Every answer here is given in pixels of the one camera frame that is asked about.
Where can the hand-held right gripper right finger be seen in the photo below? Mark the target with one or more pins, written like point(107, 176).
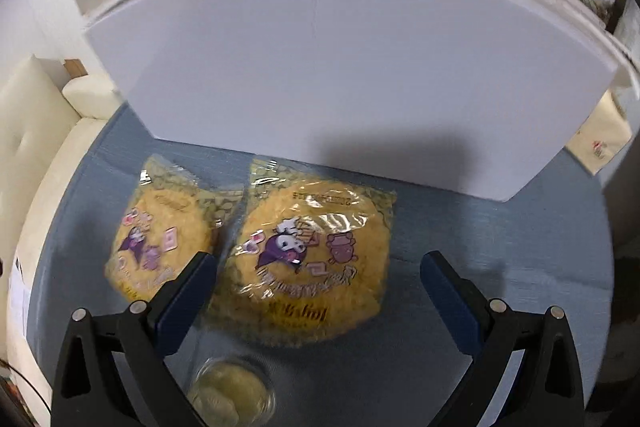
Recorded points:
point(445, 302)

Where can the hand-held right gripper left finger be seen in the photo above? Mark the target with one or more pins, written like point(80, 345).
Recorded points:
point(185, 302)

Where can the yellow round cake packet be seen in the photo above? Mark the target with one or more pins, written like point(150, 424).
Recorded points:
point(150, 217)
point(310, 307)

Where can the white box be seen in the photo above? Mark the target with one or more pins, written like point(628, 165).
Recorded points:
point(350, 57)

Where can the blue grey table cover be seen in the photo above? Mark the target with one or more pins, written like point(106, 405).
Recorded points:
point(450, 227)

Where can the clear jelly cup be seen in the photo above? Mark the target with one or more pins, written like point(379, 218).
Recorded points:
point(232, 392)

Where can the cream sofa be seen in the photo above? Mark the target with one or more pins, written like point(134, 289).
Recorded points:
point(30, 147)

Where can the yellow tissue pack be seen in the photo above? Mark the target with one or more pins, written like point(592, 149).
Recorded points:
point(600, 137)

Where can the small cardboard piece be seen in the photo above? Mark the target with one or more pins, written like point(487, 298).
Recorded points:
point(75, 68)

